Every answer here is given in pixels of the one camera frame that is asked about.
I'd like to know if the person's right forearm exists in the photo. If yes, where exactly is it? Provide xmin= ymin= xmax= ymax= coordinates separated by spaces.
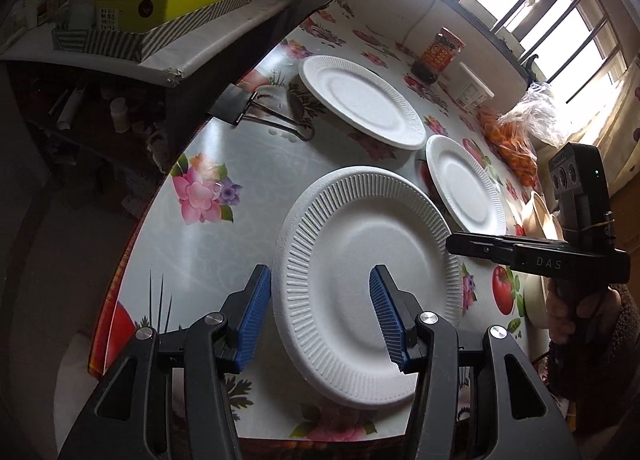
xmin=542 ymin=284 xmax=640 ymax=436

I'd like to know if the plastic bag of oranges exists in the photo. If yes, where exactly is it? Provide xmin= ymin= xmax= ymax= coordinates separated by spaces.
xmin=477 ymin=82 xmax=568 ymax=188

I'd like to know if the floral fruit print tablecloth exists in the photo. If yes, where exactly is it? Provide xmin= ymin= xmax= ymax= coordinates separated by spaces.
xmin=87 ymin=0 xmax=556 ymax=460

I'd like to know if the person's right hand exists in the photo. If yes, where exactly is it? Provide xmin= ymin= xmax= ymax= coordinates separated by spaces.
xmin=545 ymin=285 xmax=596 ymax=346

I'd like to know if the large white foam plate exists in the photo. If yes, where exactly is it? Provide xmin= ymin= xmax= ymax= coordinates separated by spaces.
xmin=272 ymin=166 xmax=463 ymax=410

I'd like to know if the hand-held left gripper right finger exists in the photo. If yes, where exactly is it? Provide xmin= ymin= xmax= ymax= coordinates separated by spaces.
xmin=369 ymin=264 xmax=583 ymax=460

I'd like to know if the barred window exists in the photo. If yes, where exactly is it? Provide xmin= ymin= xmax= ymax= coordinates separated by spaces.
xmin=415 ymin=0 xmax=631 ymax=101

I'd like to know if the white plastic tub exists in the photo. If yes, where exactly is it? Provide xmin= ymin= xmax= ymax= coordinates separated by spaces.
xmin=452 ymin=63 xmax=493 ymax=108

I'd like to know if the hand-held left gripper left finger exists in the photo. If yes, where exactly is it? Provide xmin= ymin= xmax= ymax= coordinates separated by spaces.
xmin=57 ymin=264 xmax=273 ymax=460

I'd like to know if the beige paper bowl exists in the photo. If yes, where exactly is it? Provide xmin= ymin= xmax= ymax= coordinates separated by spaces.
xmin=522 ymin=270 xmax=553 ymax=328
xmin=521 ymin=190 xmax=568 ymax=243

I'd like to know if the grey striped box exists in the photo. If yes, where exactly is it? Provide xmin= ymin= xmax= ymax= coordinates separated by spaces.
xmin=52 ymin=0 xmax=256 ymax=61

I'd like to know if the white cable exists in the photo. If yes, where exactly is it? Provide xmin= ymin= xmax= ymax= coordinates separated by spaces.
xmin=409 ymin=0 xmax=442 ymax=41

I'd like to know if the black binder clip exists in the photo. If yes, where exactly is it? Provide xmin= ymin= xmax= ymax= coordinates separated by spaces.
xmin=207 ymin=84 xmax=316 ymax=142

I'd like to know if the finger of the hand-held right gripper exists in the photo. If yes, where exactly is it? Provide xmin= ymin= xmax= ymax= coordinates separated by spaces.
xmin=492 ymin=234 xmax=568 ymax=252
xmin=446 ymin=231 xmax=526 ymax=271

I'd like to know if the small white foam plate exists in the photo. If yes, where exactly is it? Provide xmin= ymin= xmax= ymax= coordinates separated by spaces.
xmin=425 ymin=134 xmax=508 ymax=236

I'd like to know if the red label sauce jar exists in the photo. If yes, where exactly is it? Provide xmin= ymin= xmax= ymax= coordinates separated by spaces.
xmin=412 ymin=27 xmax=466 ymax=84

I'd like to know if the small white bottle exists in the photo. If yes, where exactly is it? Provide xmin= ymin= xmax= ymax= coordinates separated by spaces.
xmin=110 ymin=98 xmax=128 ymax=133

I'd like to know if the white shelf board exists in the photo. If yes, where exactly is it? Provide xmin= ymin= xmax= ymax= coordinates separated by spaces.
xmin=0 ymin=0 xmax=296 ymax=86

